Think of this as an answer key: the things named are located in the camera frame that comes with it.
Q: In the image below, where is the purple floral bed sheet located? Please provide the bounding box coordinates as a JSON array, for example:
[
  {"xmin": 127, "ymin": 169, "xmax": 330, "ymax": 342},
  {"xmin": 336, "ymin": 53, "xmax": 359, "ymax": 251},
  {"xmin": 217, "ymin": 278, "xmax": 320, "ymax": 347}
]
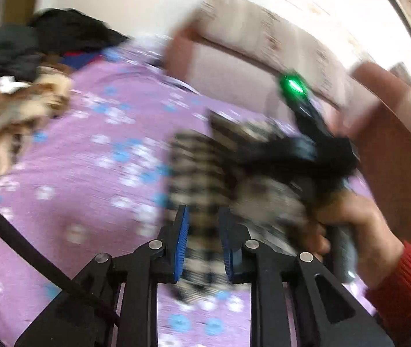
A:
[{"xmin": 0, "ymin": 52, "xmax": 267, "ymax": 346}]

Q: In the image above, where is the red knit sleeve forearm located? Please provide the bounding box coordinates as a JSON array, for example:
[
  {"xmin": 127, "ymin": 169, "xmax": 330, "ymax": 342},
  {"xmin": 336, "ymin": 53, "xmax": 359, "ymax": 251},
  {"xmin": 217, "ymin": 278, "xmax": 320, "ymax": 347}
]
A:
[{"xmin": 366, "ymin": 242, "xmax": 411, "ymax": 346}]

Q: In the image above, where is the brown beige patterned garment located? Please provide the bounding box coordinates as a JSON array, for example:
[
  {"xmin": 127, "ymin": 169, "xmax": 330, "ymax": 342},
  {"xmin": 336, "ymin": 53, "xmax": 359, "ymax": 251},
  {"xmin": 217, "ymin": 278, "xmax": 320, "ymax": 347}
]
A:
[{"xmin": 0, "ymin": 64, "xmax": 73, "ymax": 177}]

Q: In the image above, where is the black cable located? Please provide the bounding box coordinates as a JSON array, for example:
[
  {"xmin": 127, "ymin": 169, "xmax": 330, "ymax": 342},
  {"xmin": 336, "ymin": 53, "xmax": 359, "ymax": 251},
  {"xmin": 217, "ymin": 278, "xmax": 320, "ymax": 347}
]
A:
[{"xmin": 0, "ymin": 189, "xmax": 120, "ymax": 326}]

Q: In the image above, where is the black clothes pile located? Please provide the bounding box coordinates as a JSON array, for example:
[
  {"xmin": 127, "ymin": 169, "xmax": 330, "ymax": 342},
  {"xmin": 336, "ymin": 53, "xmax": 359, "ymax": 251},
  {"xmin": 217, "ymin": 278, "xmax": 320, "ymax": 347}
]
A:
[{"xmin": 0, "ymin": 9, "xmax": 128, "ymax": 82}]

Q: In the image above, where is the pink padded headboard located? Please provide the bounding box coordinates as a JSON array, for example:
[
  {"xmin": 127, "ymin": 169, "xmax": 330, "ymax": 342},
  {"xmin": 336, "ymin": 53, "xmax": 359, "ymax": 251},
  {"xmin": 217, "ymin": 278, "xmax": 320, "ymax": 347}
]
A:
[{"xmin": 163, "ymin": 24, "xmax": 411, "ymax": 145}]

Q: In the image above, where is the striped floral pillow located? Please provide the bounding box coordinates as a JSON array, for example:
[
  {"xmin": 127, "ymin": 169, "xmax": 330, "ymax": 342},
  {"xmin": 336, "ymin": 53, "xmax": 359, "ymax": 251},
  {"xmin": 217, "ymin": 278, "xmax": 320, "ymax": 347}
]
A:
[{"xmin": 194, "ymin": 0, "xmax": 347, "ymax": 109}]

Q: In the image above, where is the right hand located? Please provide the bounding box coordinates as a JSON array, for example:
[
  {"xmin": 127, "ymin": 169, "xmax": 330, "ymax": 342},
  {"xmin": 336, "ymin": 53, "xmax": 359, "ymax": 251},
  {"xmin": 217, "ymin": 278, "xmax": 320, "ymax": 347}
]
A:
[{"xmin": 301, "ymin": 190, "xmax": 405, "ymax": 289}]

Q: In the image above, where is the brown wooden bed frame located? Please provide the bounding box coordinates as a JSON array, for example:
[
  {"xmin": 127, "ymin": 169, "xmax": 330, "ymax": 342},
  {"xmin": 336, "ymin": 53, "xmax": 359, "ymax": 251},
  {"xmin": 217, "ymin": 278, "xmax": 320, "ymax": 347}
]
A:
[{"xmin": 354, "ymin": 105, "xmax": 411, "ymax": 243}]

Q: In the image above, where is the black beige checkered coat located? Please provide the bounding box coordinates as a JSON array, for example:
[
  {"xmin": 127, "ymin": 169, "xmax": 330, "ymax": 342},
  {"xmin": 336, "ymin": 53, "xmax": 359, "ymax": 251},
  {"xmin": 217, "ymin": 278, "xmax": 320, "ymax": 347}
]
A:
[{"xmin": 164, "ymin": 111, "xmax": 307, "ymax": 304}]

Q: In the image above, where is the blue red garment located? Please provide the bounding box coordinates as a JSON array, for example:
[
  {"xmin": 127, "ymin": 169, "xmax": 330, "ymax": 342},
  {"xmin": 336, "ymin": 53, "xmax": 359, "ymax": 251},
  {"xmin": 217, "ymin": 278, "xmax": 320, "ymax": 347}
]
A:
[{"xmin": 60, "ymin": 49, "xmax": 120, "ymax": 71}]

